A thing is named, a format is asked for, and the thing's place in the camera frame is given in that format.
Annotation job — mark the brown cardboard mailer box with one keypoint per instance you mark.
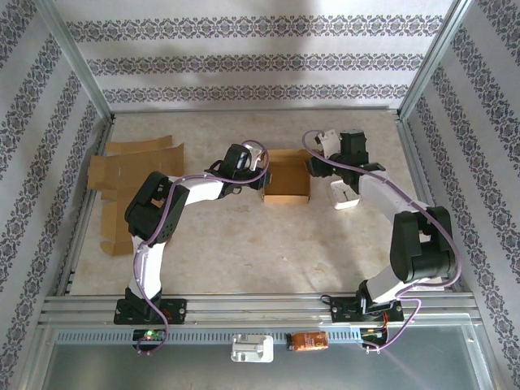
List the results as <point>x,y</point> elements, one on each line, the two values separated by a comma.
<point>122,166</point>
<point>286,178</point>

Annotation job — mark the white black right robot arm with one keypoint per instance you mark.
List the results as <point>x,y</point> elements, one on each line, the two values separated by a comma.
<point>422,243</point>

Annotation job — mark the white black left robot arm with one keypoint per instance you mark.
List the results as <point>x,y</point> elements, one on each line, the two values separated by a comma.
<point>150,211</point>

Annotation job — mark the small green-lit circuit board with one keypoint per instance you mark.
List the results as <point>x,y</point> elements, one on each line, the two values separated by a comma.
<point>149,334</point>

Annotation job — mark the orange battery pack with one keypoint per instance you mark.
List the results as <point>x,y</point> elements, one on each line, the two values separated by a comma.
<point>306,340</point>

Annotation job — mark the grey metal sheet panel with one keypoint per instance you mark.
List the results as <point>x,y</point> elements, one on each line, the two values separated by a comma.
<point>325,371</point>

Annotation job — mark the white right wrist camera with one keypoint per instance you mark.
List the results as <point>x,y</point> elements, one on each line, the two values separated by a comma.
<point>329,142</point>

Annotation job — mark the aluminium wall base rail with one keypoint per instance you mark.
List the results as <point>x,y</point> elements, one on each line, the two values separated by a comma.
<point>252,110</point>

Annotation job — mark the aluminium side rail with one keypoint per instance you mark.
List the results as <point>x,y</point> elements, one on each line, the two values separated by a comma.
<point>416,162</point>
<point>104,129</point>

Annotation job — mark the aluminium corner post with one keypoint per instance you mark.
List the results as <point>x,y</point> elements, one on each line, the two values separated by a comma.
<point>436,53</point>
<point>74,53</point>

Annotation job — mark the aluminium mounting rail beam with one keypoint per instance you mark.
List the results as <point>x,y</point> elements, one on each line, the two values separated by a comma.
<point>260,308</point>

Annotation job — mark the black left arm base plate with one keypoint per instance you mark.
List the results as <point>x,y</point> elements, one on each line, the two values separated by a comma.
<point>174,310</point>

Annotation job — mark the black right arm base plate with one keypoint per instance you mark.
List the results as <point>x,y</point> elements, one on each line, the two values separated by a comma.
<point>343,310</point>

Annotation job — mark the white plastic bracket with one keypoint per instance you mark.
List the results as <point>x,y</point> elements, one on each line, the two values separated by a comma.
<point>252,349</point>

